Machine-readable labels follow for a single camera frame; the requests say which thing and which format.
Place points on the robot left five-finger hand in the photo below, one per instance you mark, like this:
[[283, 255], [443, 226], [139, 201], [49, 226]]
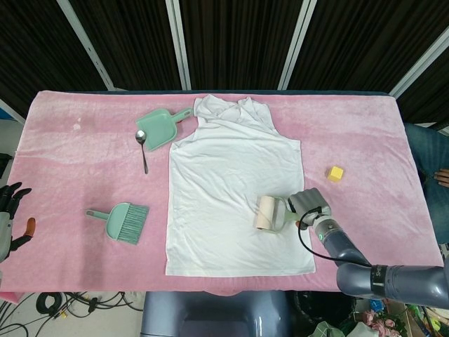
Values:
[[5, 224]]

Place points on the robot right five-finger hand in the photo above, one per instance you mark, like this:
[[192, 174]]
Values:
[[312, 205]]

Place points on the green lint roller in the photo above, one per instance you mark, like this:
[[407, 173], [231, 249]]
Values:
[[266, 212]]

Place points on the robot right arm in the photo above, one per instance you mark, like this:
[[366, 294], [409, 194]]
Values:
[[403, 281]]

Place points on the yellow cube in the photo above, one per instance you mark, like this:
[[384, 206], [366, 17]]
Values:
[[335, 173]]

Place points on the black device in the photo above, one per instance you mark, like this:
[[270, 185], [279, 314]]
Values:
[[5, 165]]

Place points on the pink plush towel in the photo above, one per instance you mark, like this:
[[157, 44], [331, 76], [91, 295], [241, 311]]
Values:
[[368, 140]]

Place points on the white sleeveless shirt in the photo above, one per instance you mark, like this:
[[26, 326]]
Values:
[[224, 168]]

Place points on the black bin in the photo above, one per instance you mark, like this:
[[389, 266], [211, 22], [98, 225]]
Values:
[[315, 307]]

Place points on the green hand brush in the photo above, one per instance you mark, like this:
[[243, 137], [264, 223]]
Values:
[[124, 223]]

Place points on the green checked cloth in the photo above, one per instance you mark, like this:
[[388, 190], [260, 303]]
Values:
[[328, 330]]

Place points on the person's leg in jeans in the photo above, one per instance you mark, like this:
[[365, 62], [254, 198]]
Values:
[[426, 147]]

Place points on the person's hand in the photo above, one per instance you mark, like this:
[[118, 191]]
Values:
[[442, 177]]

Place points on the pink artificial flowers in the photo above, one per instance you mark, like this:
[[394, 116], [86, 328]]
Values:
[[380, 321]]

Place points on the blue-grey robot torso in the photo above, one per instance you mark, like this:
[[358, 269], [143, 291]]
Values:
[[210, 312]]

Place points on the metal spoon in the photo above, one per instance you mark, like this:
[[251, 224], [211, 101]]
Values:
[[140, 135]]

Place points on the yellow-green ball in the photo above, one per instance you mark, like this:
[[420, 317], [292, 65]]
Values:
[[433, 324]]

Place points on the green plastic dustpan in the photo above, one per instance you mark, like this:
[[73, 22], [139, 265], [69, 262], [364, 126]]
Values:
[[156, 130]]

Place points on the white partition post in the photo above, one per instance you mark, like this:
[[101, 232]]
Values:
[[296, 49], [12, 112], [417, 66], [87, 49], [179, 45]]

